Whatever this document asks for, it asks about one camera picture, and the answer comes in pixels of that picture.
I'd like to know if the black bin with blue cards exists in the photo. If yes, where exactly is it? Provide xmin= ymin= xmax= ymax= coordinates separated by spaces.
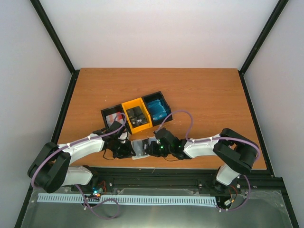
xmin=142 ymin=91 xmax=173 ymax=126

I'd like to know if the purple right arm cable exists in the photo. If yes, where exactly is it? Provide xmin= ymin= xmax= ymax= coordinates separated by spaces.
xmin=154 ymin=110 xmax=261 ymax=212

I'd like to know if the black vip card stack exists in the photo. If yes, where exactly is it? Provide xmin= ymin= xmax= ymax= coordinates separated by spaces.
xmin=126 ymin=106 xmax=148 ymax=128

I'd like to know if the blue card stack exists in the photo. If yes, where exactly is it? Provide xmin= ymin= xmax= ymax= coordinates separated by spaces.
xmin=147 ymin=99 xmax=168 ymax=121

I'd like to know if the red white card stack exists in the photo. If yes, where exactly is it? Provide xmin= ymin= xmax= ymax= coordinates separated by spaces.
xmin=106 ymin=112 xmax=124 ymax=126

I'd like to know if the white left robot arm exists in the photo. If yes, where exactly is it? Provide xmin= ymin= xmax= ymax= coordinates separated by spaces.
xmin=28 ymin=121 xmax=135 ymax=193

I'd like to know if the light blue slotted cable duct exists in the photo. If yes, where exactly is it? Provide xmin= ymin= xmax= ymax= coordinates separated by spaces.
xmin=37 ymin=193 xmax=217 ymax=207

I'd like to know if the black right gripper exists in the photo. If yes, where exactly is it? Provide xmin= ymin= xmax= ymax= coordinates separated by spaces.
xmin=145 ymin=141 xmax=173 ymax=158

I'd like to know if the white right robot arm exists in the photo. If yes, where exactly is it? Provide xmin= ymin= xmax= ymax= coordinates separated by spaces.
xmin=146 ymin=128 xmax=261 ymax=191

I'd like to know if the black bin with red cards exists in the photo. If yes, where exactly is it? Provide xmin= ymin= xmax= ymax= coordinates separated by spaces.
xmin=101 ymin=104 xmax=131 ymax=134

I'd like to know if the yellow plastic bin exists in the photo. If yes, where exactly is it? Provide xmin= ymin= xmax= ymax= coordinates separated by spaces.
xmin=122 ymin=98 xmax=152 ymax=134

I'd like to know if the black aluminium table frame rail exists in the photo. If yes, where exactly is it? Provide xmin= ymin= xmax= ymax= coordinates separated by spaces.
xmin=81 ymin=168 xmax=287 ymax=196

